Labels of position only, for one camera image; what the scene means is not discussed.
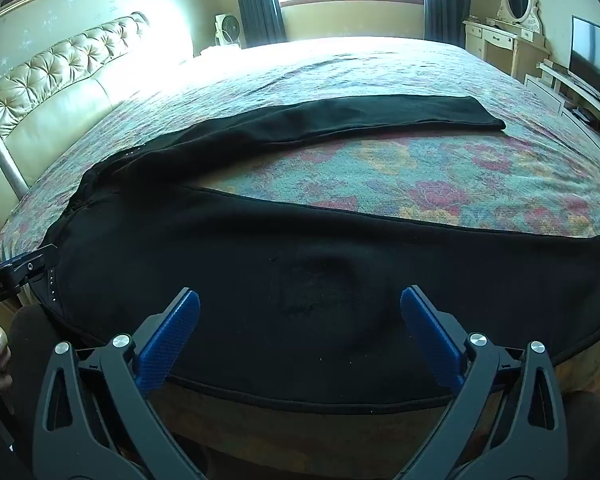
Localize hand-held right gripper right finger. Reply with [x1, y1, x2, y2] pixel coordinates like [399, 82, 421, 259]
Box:
[400, 285, 571, 480]

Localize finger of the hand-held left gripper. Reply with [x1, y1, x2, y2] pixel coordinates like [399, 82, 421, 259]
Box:
[26, 244, 60, 283]

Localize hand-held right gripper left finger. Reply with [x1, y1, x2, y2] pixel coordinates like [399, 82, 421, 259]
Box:
[32, 287, 206, 480]

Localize black pants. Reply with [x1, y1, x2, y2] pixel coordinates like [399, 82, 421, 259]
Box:
[39, 96, 600, 407]

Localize person's left hand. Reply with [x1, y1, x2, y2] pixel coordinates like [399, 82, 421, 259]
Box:
[0, 322, 14, 392]

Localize beige tufted headboard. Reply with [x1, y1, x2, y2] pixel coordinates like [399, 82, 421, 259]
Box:
[0, 11, 193, 241]

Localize floral bedspread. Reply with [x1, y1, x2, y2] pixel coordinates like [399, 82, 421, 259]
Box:
[0, 36, 600, 480]

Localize white television stand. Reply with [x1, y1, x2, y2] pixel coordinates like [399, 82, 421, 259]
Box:
[524, 59, 600, 161]

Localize white fan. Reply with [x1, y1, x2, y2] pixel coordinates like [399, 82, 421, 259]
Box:
[214, 12, 242, 50]

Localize cream dressing table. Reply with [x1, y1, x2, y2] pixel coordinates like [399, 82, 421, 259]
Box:
[462, 16, 548, 81]

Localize black television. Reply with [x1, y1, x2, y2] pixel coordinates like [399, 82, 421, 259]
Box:
[569, 16, 600, 111]

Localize dark blue curtain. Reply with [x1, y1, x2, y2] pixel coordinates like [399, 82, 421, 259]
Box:
[422, 0, 473, 48]
[230, 0, 287, 50]

